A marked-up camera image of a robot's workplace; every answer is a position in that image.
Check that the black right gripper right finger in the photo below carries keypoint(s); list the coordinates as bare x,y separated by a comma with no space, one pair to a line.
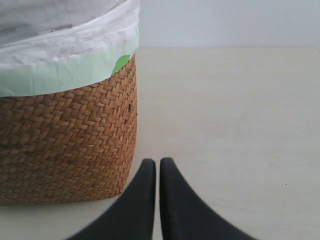
184,215

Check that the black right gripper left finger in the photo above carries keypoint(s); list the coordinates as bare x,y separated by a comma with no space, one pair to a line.
131,216

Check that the white green plastic liner bag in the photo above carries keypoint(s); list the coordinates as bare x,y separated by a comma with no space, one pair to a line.
51,46

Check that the woven wicker waste basket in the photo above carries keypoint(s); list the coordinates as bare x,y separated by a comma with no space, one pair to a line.
71,146

